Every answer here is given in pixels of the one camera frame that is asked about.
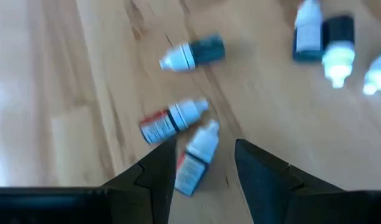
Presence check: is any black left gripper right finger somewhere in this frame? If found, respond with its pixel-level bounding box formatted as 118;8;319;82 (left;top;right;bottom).
234;139;343;224

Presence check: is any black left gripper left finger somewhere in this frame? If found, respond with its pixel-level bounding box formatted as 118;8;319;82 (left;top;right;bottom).
101;138;178;224

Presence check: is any small red-striped dropper bottle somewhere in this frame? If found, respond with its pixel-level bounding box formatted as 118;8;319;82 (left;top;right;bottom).
173;119;221;197

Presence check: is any small orange-label dropper bottle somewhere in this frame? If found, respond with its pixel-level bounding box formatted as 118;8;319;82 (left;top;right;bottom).
139;98;209;145

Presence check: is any small dark blue dropper bottle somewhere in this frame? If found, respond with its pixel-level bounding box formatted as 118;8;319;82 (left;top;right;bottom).
158;33;226;73

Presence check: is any small grey dropper bottle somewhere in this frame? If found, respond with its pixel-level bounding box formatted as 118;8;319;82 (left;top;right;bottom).
362;46;381;96

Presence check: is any small dark green dropper bottle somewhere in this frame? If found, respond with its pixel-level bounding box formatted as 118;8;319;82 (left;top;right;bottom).
321;14;356;90

